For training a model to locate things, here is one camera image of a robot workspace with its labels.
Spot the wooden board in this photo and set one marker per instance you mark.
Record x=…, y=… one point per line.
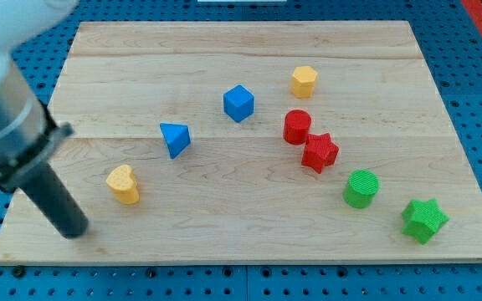
x=238, y=193

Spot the red cylinder block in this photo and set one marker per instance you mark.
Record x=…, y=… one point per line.
x=296, y=127

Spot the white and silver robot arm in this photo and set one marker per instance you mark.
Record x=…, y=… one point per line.
x=28, y=134

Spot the red star block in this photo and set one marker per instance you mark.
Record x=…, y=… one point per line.
x=320, y=151

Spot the blue triangle block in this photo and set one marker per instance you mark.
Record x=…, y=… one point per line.
x=176, y=137

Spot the yellow hexagon block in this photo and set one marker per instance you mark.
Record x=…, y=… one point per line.
x=303, y=82

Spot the green cylinder block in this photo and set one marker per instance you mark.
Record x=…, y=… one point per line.
x=361, y=187

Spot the yellow heart block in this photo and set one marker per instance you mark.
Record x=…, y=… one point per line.
x=123, y=185

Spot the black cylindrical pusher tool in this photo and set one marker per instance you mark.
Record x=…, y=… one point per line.
x=44, y=188

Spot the green star block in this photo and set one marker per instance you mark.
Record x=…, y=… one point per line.
x=423, y=219

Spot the blue cube block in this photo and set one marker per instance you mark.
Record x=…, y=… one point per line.
x=238, y=103

